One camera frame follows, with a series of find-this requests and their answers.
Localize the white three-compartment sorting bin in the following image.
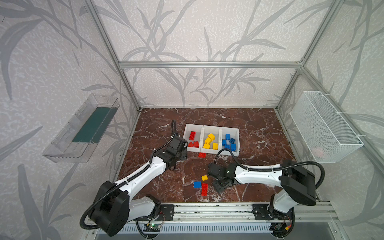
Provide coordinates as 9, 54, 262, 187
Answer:
184, 124, 240, 157

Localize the blue lego top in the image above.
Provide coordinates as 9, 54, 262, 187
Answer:
230, 144, 237, 152

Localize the left controller board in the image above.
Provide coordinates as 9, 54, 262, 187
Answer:
143, 223, 162, 233

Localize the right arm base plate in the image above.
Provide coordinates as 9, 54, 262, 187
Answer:
252, 204, 295, 221

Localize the white wire mesh basket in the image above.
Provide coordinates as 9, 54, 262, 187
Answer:
290, 91, 364, 164

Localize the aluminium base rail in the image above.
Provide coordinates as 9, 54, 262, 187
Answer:
166, 202, 340, 224

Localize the right controller wiring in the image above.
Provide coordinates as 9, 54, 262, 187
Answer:
269, 221, 293, 233

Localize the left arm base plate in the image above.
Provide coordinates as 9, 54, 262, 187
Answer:
149, 204, 175, 221

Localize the clear plastic wall tray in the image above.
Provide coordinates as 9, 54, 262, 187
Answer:
43, 94, 120, 163

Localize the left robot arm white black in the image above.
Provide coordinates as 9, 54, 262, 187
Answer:
80, 121, 188, 237

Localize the long red lego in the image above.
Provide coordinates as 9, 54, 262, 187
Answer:
201, 183, 208, 197
189, 131, 196, 141

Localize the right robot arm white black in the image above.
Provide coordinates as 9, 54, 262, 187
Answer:
207, 149, 325, 214

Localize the pink object in basket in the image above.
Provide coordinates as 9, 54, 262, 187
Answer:
312, 147, 325, 158

